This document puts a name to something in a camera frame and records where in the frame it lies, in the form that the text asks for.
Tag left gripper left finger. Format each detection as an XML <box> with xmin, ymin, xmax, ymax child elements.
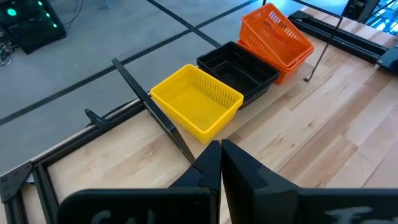
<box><xmin>57</xmin><ymin>140</ymin><xmax>222</xmax><ymax>224</ymax></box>

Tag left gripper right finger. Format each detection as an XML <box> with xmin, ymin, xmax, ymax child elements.
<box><xmin>221</xmin><ymin>139</ymin><xmax>398</xmax><ymax>224</ymax></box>

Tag yellow plastic basket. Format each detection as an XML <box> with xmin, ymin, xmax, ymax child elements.
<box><xmin>150</xmin><ymin>63</ymin><xmax>244</xmax><ymax>146</ymax></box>

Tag black plastic basket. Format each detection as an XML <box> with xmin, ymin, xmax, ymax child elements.
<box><xmin>196</xmin><ymin>40</ymin><xmax>280</xmax><ymax>100</ymax></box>
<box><xmin>196</xmin><ymin>55</ymin><xmax>280</xmax><ymax>109</ymax></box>

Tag dark floor equipment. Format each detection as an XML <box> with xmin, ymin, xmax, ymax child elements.
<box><xmin>341</xmin><ymin>0</ymin><xmax>398</xmax><ymax>35</ymax></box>

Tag black computer tower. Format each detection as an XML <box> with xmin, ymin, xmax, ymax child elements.
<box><xmin>0</xmin><ymin>0</ymin><xmax>67</xmax><ymax>55</ymax></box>

